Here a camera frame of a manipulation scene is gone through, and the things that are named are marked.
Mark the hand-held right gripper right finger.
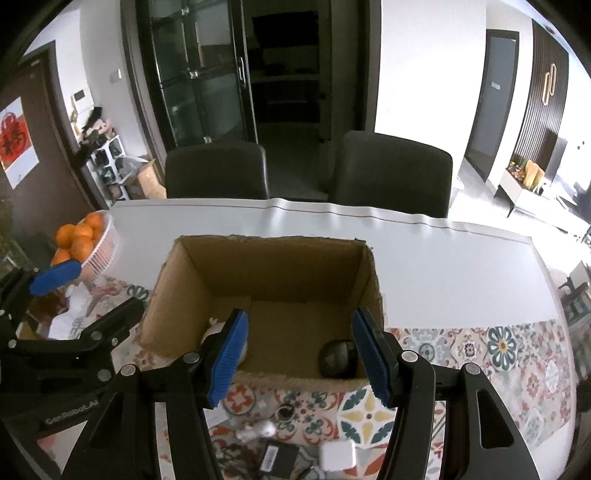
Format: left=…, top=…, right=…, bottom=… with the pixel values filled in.
left=351, top=307, right=541, bottom=480

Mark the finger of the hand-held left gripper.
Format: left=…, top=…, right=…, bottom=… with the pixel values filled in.
left=0, top=258, right=82, bottom=333
left=9, top=296, right=146, bottom=370

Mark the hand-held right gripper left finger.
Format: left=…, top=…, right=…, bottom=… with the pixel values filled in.
left=83, top=308, right=250, bottom=480

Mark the brown cardboard box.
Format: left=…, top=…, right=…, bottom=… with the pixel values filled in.
left=139, top=235, right=386, bottom=393

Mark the white power adapter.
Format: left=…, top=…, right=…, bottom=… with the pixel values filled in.
left=320, top=443, right=357, bottom=472

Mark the white plastic object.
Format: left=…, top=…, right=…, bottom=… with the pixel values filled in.
left=202, top=316, right=250, bottom=365

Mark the black computer mouse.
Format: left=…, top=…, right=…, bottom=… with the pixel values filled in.
left=318, top=339, right=358, bottom=379

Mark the printed white bag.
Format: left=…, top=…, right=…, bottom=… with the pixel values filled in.
left=48, top=284, right=121, bottom=340

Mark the white fruit basket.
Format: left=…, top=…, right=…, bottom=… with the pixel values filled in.
left=51, top=210, right=122, bottom=284

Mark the black adapter box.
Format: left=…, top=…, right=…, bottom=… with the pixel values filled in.
left=257, top=439, right=301, bottom=476

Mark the white shoe rack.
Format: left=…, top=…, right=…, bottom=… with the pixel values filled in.
left=81, top=134, right=129, bottom=208

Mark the patterned tablecloth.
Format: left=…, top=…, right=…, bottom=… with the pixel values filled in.
left=37, top=272, right=578, bottom=480

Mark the small cardboard box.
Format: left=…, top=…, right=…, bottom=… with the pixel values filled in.
left=134, top=157, right=168, bottom=200

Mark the white table cover sheet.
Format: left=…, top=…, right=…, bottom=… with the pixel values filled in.
left=111, top=198, right=561, bottom=330

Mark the brown door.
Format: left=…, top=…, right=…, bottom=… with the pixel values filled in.
left=14, top=41, right=100, bottom=217

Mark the dark dining chair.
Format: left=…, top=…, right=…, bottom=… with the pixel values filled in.
left=164, top=141, right=271, bottom=200
left=329, top=130, right=454, bottom=219

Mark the dark side chair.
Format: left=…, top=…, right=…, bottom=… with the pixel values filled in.
left=558, top=261, right=591, bottom=333

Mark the white tv cabinet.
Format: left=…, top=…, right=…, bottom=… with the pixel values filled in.
left=496, top=161, right=591, bottom=241

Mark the brown paper bag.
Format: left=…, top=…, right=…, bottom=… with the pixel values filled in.
left=524, top=161, right=546, bottom=190

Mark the black glass door cabinet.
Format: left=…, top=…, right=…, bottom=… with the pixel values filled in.
left=121, top=0, right=259, bottom=162

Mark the dark interior door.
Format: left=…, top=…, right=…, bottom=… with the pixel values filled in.
left=464, top=28, right=520, bottom=183

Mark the dark open shelf unit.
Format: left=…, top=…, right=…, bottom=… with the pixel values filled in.
left=245, top=0, right=370, bottom=144

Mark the red and white wall poster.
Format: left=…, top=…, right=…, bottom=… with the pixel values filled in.
left=0, top=97, right=40, bottom=189

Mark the white wall intercom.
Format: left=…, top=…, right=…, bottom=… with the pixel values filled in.
left=69, top=90, right=93, bottom=114

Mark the dark slatted wall panel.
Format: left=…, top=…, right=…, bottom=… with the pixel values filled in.
left=510, top=18, right=571, bottom=171

